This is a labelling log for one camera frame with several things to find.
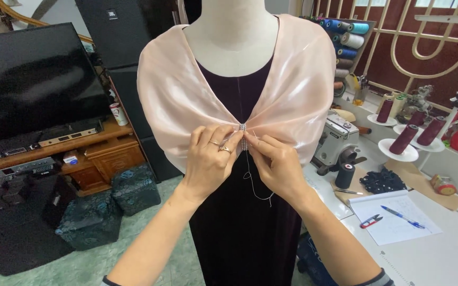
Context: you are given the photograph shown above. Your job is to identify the person's left hand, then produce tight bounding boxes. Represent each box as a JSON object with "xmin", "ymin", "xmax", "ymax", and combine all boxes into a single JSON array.
[{"xmin": 180, "ymin": 125, "xmax": 245, "ymax": 202}]

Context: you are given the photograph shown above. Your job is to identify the person's right hand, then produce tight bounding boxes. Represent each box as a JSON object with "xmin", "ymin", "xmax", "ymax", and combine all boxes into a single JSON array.
[{"xmin": 244, "ymin": 133, "xmax": 314, "ymax": 204}]

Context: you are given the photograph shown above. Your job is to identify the silver rhinestone trim strip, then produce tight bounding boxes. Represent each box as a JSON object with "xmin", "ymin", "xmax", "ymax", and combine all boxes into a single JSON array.
[{"xmin": 239, "ymin": 123, "xmax": 249, "ymax": 152}]

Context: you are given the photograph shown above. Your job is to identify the pink satin shawl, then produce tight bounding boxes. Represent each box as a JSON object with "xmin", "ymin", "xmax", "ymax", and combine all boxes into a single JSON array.
[{"xmin": 137, "ymin": 14, "xmax": 337, "ymax": 174}]

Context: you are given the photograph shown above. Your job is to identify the white sewing thread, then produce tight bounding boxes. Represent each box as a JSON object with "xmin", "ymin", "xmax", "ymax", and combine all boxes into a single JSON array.
[{"xmin": 243, "ymin": 150, "xmax": 274, "ymax": 208}]

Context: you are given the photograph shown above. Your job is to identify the grey overlock sewing machine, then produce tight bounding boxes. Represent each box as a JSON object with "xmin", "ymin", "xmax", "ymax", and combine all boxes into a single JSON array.
[{"xmin": 310, "ymin": 113, "xmax": 369, "ymax": 176}]

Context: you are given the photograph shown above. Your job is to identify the black thread spool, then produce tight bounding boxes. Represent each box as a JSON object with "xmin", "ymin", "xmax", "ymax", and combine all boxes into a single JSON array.
[{"xmin": 334, "ymin": 162, "xmax": 356, "ymax": 190}]

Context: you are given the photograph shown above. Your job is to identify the dark teal patterned box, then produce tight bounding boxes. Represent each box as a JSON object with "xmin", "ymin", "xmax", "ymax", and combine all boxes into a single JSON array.
[
  {"xmin": 111, "ymin": 164, "xmax": 162, "ymax": 217},
  {"xmin": 55, "ymin": 190, "xmax": 123, "ymax": 252}
]

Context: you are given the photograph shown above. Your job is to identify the dark purple velvet dress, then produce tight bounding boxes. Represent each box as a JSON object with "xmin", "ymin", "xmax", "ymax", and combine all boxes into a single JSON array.
[{"xmin": 188, "ymin": 55, "xmax": 303, "ymax": 286}]

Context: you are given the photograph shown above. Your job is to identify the large black speaker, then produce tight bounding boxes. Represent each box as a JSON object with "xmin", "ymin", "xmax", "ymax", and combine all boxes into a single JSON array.
[
  {"xmin": 107, "ymin": 65, "xmax": 184, "ymax": 184},
  {"xmin": 74, "ymin": 0, "xmax": 179, "ymax": 71}
]

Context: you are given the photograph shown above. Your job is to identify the blue bag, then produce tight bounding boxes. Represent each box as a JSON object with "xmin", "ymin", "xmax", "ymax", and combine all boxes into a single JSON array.
[{"xmin": 296, "ymin": 232, "xmax": 330, "ymax": 286}]

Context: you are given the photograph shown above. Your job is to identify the brown wooden television cabinet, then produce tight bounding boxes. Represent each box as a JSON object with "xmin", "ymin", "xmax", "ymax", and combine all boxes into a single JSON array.
[{"xmin": 0, "ymin": 115, "xmax": 146, "ymax": 198}]

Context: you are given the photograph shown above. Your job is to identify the pile of black trim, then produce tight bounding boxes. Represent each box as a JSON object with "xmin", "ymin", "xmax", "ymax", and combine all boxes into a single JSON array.
[{"xmin": 359, "ymin": 167, "xmax": 408, "ymax": 195}]

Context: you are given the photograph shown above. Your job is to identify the white cup red label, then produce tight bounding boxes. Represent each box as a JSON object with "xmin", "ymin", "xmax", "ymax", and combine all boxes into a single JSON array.
[{"xmin": 109, "ymin": 102, "xmax": 130, "ymax": 127}]

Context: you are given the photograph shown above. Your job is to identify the red black thread snips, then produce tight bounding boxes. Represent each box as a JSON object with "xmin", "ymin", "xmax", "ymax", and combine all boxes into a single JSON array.
[{"xmin": 359, "ymin": 214, "xmax": 384, "ymax": 230}]

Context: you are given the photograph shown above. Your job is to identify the jar with scissors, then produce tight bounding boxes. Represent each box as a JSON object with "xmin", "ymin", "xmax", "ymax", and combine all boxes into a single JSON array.
[{"xmin": 351, "ymin": 75, "xmax": 370, "ymax": 106}]

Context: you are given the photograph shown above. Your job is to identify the maroon thread cone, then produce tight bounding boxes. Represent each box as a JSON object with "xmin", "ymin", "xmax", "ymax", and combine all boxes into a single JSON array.
[
  {"xmin": 416, "ymin": 116, "xmax": 447, "ymax": 147},
  {"xmin": 407, "ymin": 109, "xmax": 427, "ymax": 128},
  {"xmin": 376, "ymin": 99, "xmax": 394, "ymax": 124},
  {"xmin": 388, "ymin": 124, "xmax": 420, "ymax": 156}
]

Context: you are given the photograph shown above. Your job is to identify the white paper notepad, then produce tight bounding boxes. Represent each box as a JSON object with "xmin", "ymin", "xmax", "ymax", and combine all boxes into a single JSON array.
[{"xmin": 348, "ymin": 189, "xmax": 444, "ymax": 246}]

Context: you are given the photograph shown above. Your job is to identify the blue ballpoint pen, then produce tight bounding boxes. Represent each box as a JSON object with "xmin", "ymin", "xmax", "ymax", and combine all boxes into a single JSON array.
[{"xmin": 380, "ymin": 204, "xmax": 427, "ymax": 230}]

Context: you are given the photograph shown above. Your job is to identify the white dress form mannequin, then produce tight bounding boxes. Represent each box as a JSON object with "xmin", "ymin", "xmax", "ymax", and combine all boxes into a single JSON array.
[{"xmin": 183, "ymin": 0, "xmax": 280, "ymax": 78}]

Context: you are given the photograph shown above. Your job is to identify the cream thread cones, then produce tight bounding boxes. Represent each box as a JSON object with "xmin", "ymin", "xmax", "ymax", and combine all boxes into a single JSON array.
[{"xmin": 378, "ymin": 91, "xmax": 409, "ymax": 118}]

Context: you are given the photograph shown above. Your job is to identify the brown paper sheet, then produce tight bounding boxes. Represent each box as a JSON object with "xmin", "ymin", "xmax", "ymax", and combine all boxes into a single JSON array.
[{"xmin": 330, "ymin": 158, "xmax": 458, "ymax": 211}]

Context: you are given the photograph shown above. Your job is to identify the person's grey right sleeve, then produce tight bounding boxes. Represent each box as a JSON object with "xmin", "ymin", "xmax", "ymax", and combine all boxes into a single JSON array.
[{"xmin": 353, "ymin": 268, "xmax": 396, "ymax": 286}]

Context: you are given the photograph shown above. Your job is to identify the rack of thread spools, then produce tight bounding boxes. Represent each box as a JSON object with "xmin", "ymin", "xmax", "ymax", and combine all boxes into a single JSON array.
[{"xmin": 300, "ymin": 15, "xmax": 377, "ymax": 98}]

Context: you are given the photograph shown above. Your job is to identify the black audio receiver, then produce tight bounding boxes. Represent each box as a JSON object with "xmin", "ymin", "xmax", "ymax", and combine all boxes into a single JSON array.
[{"xmin": 0, "ymin": 126, "xmax": 105, "ymax": 164}]

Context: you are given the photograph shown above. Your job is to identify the cream window grille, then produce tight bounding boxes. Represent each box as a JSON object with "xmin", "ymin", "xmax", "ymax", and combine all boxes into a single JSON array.
[{"xmin": 312, "ymin": 0, "xmax": 458, "ymax": 117}]

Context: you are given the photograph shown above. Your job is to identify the white thread stand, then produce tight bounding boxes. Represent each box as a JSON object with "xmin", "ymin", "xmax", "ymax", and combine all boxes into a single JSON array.
[{"xmin": 367, "ymin": 14, "xmax": 458, "ymax": 172}]

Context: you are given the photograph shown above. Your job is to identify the silver audio amplifier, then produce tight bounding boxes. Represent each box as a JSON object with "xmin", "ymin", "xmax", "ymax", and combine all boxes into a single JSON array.
[{"xmin": 0, "ymin": 157, "xmax": 57, "ymax": 184}]

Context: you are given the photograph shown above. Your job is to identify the black flat television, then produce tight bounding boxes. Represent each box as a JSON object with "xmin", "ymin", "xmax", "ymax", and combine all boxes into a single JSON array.
[{"xmin": 0, "ymin": 22, "xmax": 113, "ymax": 150}]

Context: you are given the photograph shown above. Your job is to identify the heap of black cases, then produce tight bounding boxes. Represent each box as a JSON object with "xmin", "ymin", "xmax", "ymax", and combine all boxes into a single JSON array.
[{"xmin": 0, "ymin": 174, "xmax": 77, "ymax": 277}]

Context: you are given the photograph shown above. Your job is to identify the wooden stair banister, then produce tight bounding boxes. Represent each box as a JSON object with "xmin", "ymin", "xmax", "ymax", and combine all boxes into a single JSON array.
[{"xmin": 0, "ymin": 0, "xmax": 95, "ymax": 44}]

